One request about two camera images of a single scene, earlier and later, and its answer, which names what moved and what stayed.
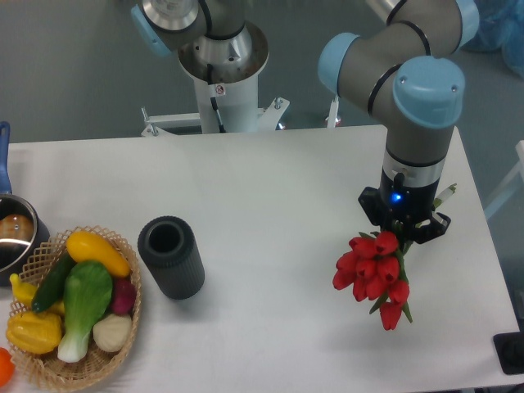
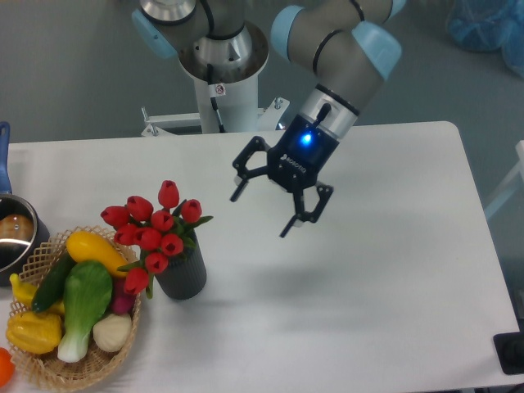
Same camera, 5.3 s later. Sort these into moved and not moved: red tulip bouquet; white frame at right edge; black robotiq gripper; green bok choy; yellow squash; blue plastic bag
Moved: red tulip bouquet; black robotiq gripper
Not moved: blue plastic bag; white frame at right edge; green bok choy; yellow squash
